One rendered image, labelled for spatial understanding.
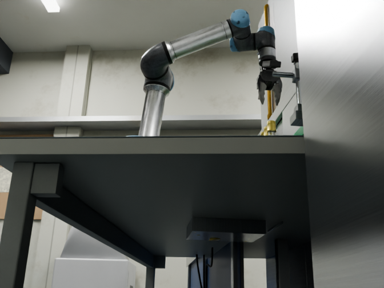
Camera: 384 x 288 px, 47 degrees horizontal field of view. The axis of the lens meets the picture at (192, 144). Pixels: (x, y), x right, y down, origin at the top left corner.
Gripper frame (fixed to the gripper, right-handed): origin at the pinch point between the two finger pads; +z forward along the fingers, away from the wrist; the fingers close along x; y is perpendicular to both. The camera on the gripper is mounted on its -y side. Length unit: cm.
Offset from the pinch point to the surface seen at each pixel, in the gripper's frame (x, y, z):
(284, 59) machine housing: -15.1, 24.1, -35.5
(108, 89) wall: 103, 340, -174
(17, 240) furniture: 69, -73, 69
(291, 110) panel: -12.2, 11.0, -1.9
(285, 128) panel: -12.2, 19.8, 2.7
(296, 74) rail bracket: 15, -73, 30
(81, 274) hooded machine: 101, 264, 51
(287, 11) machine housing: -15, 16, -57
